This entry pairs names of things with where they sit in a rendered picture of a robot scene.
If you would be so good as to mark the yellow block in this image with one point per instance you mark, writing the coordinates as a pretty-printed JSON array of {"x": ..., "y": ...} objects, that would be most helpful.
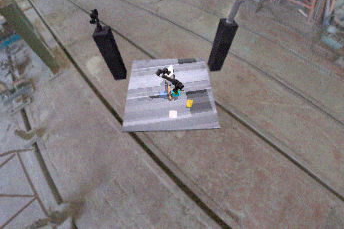
[{"x": 189, "y": 103}]

